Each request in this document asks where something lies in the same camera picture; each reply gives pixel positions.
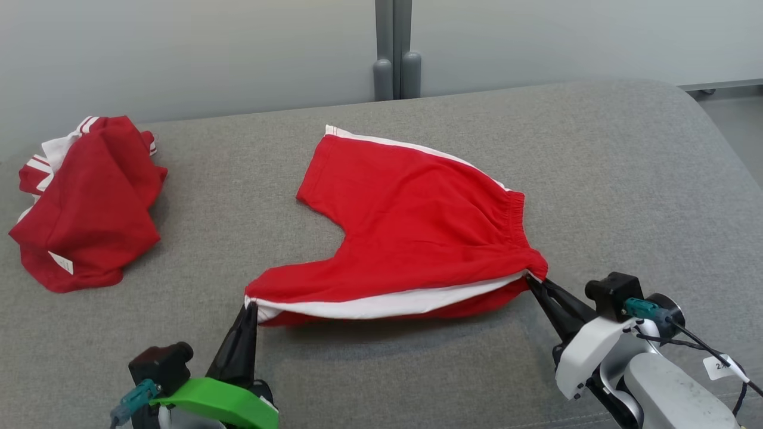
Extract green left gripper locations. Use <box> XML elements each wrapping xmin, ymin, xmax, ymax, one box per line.
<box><xmin>150</xmin><ymin>303</ymin><xmax>279</xmax><ymax>429</ymax></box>

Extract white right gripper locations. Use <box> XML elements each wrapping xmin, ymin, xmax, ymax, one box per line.
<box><xmin>526</xmin><ymin>277</ymin><xmax>644</xmax><ymax>429</ymax></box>

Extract red shorts with white stripe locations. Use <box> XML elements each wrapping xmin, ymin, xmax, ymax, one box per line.
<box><xmin>244</xmin><ymin>124</ymin><xmax>549</xmax><ymax>327</ymax></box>

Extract red jersey with white sleeves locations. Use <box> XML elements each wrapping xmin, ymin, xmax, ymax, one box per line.
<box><xmin>8</xmin><ymin>115</ymin><xmax>169</xmax><ymax>294</ymax></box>

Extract black right cable teal plug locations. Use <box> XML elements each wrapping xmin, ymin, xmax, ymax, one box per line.
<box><xmin>623</xmin><ymin>297</ymin><xmax>763</xmax><ymax>418</ymax></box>

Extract black cable teal plug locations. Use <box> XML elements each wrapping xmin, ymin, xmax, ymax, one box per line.
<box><xmin>623</xmin><ymin>297</ymin><xmax>763</xmax><ymax>418</ymax></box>
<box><xmin>110</xmin><ymin>380</ymin><xmax>162</xmax><ymax>427</ymax></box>

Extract black left cable teal plug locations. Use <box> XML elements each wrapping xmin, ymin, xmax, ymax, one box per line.
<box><xmin>110</xmin><ymin>380</ymin><xmax>162</xmax><ymax>427</ymax></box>

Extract white cable tag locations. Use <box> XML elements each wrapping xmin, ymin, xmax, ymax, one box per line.
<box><xmin>702</xmin><ymin>355</ymin><xmax>749</xmax><ymax>383</ymax></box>

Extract grey partition base rail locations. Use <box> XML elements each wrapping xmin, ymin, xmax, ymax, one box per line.
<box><xmin>680</xmin><ymin>77</ymin><xmax>763</xmax><ymax>97</ymax></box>

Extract grey partition post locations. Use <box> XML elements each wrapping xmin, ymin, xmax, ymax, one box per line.
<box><xmin>373</xmin><ymin>0</ymin><xmax>422</xmax><ymax>101</ymax></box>

